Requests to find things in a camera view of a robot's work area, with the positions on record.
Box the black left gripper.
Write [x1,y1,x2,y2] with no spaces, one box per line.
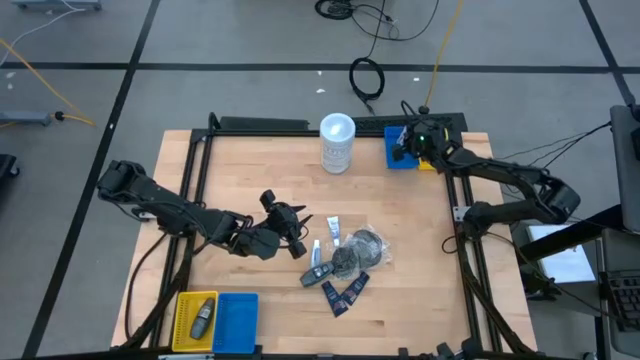
[259,188,314,259]

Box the white toothpaste tube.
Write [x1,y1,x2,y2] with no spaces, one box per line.
[326,215,342,248]

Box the grey deodorant stick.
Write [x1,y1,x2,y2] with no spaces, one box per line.
[189,296,217,341]
[299,260,336,289]

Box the bagged black mesh sponge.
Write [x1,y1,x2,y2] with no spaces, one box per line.
[330,244,361,280]
[348,225,393,270]

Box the blue plastic basket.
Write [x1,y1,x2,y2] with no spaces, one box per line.
[383,125,422,171]
[211,291,260,355]

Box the white wipes canister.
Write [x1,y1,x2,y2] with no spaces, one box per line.
[319,112,357,176]

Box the white paper sheet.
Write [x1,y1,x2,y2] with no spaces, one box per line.
[527,223,586,285]

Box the grey side cart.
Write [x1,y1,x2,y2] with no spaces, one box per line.
[609,103,640,234]

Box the black keyboard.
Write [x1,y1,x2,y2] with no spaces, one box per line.
[604,271,640,332]

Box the grey power strip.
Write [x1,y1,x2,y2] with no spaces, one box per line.
[0,110,53,127]

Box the black caster base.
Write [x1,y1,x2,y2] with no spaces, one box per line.
[0,153,21,180]

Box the grey floor bar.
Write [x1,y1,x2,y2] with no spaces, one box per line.
[10,0,103,12]

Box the yellow hanging cable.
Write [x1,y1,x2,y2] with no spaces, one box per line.
[423,0,465,115]

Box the black table frame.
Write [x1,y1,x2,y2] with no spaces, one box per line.
[119,112,539,360]

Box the black coiled floor cable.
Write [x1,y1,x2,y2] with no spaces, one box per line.
[348,55,387,115]

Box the black floor cable tangle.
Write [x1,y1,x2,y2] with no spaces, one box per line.
[313,0,442,43]

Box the yellow floor cable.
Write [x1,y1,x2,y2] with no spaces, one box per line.
[0,38,97,129]

